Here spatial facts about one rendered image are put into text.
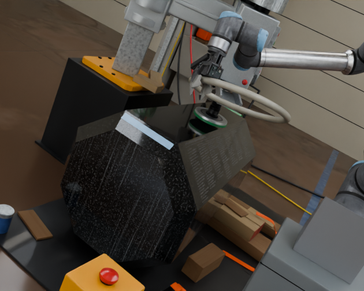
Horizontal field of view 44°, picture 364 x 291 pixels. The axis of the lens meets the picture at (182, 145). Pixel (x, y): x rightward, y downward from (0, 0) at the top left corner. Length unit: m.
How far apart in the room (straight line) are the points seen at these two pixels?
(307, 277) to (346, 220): 0.26
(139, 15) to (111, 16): 5.63
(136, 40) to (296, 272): 2.09
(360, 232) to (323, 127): 5.85
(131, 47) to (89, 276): 2.54
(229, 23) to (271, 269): 0.99
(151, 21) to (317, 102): 4.79
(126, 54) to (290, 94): 4.69
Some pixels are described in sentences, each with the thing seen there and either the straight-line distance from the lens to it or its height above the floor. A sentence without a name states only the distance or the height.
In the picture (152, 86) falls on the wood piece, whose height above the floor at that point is 0.82.
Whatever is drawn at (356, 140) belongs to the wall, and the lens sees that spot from 7.64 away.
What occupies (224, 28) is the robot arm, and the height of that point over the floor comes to 1.50.
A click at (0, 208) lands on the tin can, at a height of 0.15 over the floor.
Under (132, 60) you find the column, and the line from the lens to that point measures 3.34.
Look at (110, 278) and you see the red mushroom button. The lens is 0.92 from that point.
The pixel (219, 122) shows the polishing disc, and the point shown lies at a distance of 2.70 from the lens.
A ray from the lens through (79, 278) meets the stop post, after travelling 0.92.
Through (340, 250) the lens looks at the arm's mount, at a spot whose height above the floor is 0.95.
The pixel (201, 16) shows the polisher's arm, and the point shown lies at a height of 1.38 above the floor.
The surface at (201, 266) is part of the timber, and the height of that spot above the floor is 0.13.
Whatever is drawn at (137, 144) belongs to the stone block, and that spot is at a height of 0.78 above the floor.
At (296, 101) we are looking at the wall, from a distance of 7.64.
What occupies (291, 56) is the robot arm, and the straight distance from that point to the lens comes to 2.09.
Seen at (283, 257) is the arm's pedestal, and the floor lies 0.85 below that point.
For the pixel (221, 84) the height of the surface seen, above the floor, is 1.31.
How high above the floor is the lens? 1.68
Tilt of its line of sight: 21 degrees down
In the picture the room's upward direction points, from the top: 25 degrees clockwise
